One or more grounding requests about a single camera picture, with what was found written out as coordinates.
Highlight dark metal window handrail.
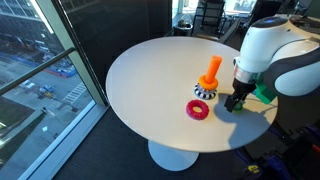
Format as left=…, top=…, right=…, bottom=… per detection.
left=0, top=47, right=76, bottom=97

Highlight black office chair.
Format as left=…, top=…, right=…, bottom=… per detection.
left=190, top=0, right=228, bottom=39

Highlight purple handled clamps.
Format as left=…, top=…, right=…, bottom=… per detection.
left=265, top=123, right=320, bottom=180

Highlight white table pedestal base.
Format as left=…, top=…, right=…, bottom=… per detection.
left=147, top=139, right=200, bottom=172

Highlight dark green toy ring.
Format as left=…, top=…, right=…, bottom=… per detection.
left=232, top=102, right=245, bottom=113

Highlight orange ball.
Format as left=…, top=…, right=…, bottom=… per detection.
left=198, top=74, right=220, bottom=91

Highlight clutter on background table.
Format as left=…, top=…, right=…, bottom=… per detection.
left=288, top=14, right=320, bottom=34

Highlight object on black stool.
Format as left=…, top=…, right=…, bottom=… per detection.
left=177, top=19, right=190, bottom=29

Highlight yellow black tool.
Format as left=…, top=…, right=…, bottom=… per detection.
left=246, top=164, right=262, bottom=175

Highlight red toy ring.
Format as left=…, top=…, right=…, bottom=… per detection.
left=185, top=99, right=210, bottom=121

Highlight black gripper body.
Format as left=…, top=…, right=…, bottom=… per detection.
left=231, top=77, right=258, bottom=101

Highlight grey slanted chair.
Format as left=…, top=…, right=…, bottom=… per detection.
left=196, top=17, right=242, bottom=45

